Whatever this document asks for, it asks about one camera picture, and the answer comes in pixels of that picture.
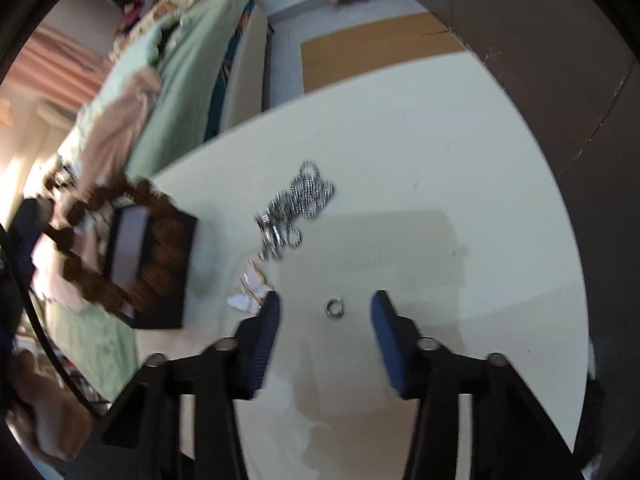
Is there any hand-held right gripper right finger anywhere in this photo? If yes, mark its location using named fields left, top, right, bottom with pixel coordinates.
left=369, top=290, right=583, bottom=480

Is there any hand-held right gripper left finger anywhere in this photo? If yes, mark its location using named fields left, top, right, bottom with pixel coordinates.
left=65, top=290, right=282, bottom=480

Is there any black jewelry box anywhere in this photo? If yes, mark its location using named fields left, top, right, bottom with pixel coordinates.
left=102, top=200, right=199, bottom=330

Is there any brown wooden bead bracelet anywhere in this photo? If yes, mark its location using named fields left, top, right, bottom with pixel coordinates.
left=42, top=172, right=191, bottom=318

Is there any person's left hand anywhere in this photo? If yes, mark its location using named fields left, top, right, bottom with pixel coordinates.
left=7, top=347, right=96, bottom=463

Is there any white shell hair clip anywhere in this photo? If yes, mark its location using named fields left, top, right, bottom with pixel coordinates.
left=226, top=260, right=273, bottom=315

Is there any pink floral blanket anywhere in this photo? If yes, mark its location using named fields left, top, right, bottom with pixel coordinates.
left=30, top=67, right=163, bottom=311

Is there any light green quilt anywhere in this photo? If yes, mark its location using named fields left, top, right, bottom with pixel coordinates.
left=70, top=25, right=166, bottom=161

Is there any bed with green sheet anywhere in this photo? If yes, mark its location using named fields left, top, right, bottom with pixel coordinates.
left=30, top=0, right=273, bottom=401

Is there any silver chain bracelet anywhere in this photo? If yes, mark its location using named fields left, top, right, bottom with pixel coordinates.
left=254, top=160, right=335, bottom=261

